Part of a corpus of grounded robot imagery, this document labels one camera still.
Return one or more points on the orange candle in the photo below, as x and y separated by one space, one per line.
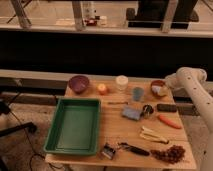
102 89

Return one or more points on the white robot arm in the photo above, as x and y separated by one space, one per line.
192 79

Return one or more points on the green plastic tray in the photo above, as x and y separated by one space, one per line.
75 127

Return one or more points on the thin metal utensil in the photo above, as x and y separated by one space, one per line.
117 103

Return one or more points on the round metal cookie cutter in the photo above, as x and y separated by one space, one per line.
147 111

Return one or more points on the black handled peeler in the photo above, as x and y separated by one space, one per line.
133 149

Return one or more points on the purple bowl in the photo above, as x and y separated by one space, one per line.
78 84

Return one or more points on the red bowl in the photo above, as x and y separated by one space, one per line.
162 84

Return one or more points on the small metal binder clip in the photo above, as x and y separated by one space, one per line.
108 151

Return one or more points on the brown dried chunks pile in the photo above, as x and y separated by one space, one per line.
172 155

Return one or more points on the blue sponge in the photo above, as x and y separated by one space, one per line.
131 113

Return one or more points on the orange carrot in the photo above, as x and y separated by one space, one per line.
168 122

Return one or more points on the black chair base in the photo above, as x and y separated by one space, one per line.
4 109

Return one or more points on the blue plastic cup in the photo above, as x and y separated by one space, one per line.
137 93

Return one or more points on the black rectangular block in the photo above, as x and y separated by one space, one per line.
166 108

